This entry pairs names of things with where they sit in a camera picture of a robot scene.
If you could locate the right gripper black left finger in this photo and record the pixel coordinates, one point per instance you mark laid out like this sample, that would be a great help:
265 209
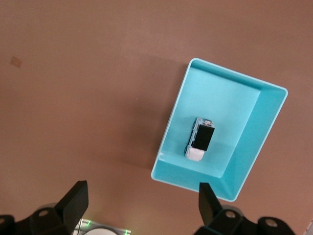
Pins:
71 203

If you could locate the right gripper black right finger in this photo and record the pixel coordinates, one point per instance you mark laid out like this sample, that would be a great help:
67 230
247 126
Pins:
207 205

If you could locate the white toy car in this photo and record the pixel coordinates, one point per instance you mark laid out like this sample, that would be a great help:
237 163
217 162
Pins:
203 138

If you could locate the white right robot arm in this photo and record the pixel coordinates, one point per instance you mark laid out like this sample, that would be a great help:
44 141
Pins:
97 232

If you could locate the turquoise plastic bin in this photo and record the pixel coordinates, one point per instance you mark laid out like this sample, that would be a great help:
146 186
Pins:
220 98

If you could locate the small brown tape square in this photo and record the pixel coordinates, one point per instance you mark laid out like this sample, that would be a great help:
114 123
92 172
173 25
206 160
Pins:
15 62

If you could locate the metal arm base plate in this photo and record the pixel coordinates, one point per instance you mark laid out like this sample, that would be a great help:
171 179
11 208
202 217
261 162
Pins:
122 231

